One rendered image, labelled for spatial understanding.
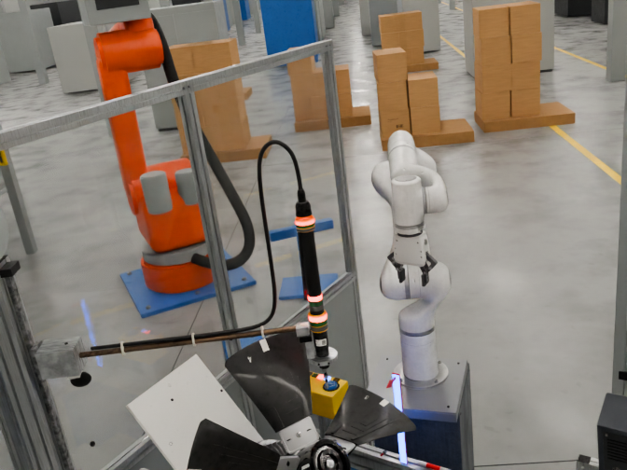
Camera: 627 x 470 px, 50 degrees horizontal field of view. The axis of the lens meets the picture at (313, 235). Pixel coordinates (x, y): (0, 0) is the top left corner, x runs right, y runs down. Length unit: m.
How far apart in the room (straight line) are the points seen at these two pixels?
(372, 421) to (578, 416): 2.15
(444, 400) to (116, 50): 3.81
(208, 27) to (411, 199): 10.24
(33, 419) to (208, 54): 7.95
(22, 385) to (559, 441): 2.70
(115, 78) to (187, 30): 6.75
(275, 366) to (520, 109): 8.27
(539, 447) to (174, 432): 2.25
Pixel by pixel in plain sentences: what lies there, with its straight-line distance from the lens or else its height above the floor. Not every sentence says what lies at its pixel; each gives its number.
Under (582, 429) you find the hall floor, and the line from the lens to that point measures 3.83.
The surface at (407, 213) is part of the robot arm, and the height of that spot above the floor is 1.66.
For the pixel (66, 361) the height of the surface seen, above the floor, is 1.55.
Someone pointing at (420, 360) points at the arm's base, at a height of 1.06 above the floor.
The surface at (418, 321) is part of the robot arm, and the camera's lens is 2.28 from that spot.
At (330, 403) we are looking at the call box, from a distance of 2.21.
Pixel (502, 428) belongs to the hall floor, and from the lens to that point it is 3.79.
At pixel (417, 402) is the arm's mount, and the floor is 0.97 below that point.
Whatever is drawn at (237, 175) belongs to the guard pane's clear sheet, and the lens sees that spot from 2.44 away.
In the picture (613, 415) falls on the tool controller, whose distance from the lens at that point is 1.85.
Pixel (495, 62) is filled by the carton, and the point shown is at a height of 0.90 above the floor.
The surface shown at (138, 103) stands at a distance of 2.08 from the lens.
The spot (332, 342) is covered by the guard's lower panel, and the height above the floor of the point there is 0.75.
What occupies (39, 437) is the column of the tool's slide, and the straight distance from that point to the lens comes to 1.85.
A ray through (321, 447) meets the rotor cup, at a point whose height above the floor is 1.25.
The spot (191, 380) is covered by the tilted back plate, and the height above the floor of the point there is 1.32.
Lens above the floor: 2.32
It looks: 21 degrees down
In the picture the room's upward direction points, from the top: 7 degrees counter-clockwise
